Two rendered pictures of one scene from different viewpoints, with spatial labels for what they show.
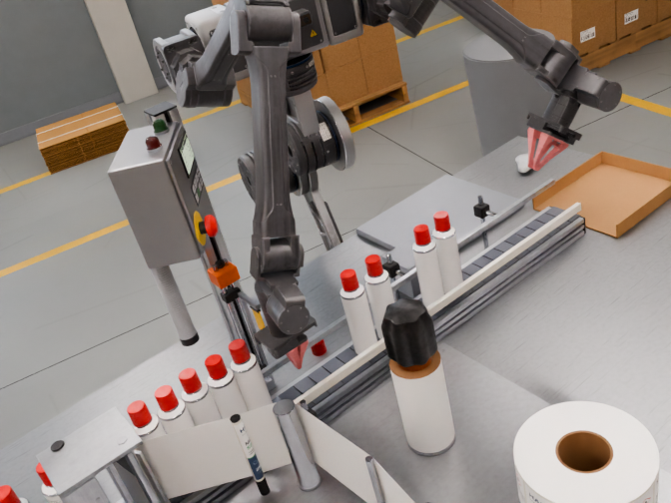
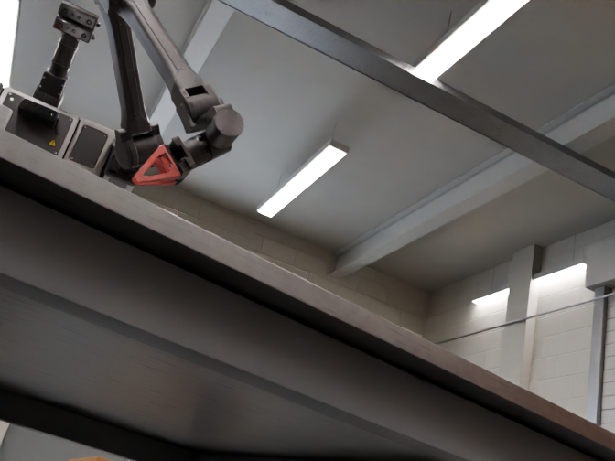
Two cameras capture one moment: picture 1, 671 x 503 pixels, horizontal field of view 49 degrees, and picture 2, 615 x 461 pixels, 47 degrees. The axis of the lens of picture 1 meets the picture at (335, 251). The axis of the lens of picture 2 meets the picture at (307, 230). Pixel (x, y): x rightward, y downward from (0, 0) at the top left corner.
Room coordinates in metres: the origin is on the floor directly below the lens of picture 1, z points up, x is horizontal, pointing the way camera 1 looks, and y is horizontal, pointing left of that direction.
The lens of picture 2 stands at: (0.11, -0.74, 0.62)
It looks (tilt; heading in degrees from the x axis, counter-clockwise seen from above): 25 degrees up; 359
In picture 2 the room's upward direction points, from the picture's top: 15 degrees clockwise
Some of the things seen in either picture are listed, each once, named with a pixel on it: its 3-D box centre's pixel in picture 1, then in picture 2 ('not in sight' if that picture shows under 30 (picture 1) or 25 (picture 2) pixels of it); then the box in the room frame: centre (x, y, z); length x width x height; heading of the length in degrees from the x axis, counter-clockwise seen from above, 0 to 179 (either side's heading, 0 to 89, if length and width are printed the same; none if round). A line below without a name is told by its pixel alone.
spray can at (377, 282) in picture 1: (381, 297); not in sight; (1.25, -0.07, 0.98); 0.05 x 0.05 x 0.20
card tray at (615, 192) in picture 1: (608, 191); not in sight; (1.64, -0.74, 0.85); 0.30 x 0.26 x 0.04; 120
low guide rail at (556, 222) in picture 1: (421, 315); not in sight; (1.25, -0.15, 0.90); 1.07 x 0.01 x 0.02; 120
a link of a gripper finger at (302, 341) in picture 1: (287, 352); not in sight; (1.07, 0.13, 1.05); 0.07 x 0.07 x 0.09; 29
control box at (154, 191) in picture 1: (165, 193); not in sight; (1.16, 0.26, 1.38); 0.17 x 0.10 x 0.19; 175
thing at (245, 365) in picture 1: (252, 384); not in sight; (1.09, 0.22, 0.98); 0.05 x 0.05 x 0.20
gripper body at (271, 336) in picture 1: (282, 319); not in sight; (1.07, 0.12, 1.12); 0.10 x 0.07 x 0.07; 119
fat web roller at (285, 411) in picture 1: (297, 445); not in sight; (0.91, 0.15, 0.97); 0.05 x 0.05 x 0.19
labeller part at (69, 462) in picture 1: (89, 448); not in sight; (0.85, 0.44, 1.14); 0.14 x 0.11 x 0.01; 120
